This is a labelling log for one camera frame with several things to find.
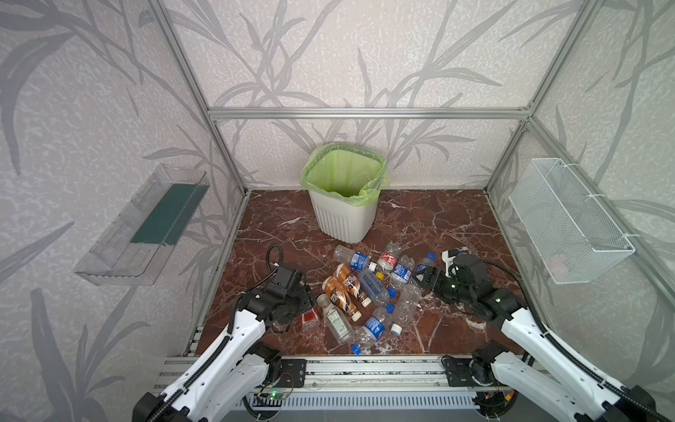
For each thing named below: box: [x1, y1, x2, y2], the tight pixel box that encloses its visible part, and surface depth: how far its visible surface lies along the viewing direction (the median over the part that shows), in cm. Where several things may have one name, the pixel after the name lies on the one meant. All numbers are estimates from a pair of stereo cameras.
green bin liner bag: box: [299, 142, 392, 207], surface depth 95 cm
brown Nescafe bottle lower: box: [321, 276, 363, 322], surface depth 86 cm
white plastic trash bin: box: [308, 189, 379, 245], surface depth 88 cm
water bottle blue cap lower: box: [351, 305, 396, 357], surface depth 80 cm
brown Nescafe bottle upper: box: [333, 262, 373, 308], surface depth 88 cm
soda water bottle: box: [358, 269, 392, 308], surface depth 88 cm
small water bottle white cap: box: [333, 244, 378, 272], surface depth 93 cm
